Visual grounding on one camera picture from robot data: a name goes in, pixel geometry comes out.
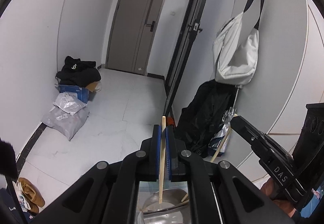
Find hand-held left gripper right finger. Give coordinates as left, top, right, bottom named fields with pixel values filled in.
left=165, top=127, right=295, bottom=224

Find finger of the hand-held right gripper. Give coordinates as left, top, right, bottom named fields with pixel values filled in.
left=230, top=115, right=272, bottom=161

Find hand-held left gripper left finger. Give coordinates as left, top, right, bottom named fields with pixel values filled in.
left=33, top=125, right=162, bottom=224

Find white utensil holder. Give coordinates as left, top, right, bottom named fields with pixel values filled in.
left=135, top=181, right=193, bottom=224

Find white shoulder bag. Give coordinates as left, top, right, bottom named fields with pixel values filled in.
left=212, top=0, right=267, bottom=85

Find person's right hand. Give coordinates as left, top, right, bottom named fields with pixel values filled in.
left=260, top=178, right=297, bottom=217

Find silver folded umbrella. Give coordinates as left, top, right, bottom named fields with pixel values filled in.
left=209, top=84, right=243, bottom=157

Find black hanging jacket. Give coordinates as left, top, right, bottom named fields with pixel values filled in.
left=175, top=80, right=240, bottom=157

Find brown cardboard box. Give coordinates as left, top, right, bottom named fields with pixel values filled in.
left=86, top=81, right=102, bottom=93

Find blue cardboard box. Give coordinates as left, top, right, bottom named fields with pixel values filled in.
left=58, top=84, right=90, bottom=103

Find large grey parcel bag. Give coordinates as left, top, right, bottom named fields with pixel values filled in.
left=41, top=106, right=90, bottom=141

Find small grey parcel bag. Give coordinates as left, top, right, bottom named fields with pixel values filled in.
left=53, top=92, right=88, bottom=116

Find black framed door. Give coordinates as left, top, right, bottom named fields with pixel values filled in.
left=164, top=0, right=215, bottom=123

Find black clothes pile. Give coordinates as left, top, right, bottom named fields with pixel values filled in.
left=56, top=55, right=102, bottom=88

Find grey-brown entrance door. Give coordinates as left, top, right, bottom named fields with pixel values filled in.
left=105, top=0, right=169, bottom=76

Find white patterned sock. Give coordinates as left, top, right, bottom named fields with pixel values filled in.
left=13, top=181, right=28, bottom=212

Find navy shoe box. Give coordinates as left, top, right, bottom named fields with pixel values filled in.
left=0, top=187, right=28, bottom=224

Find black door lock handle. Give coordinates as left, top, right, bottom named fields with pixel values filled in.
left=144, top=19, right=156, bottom=32

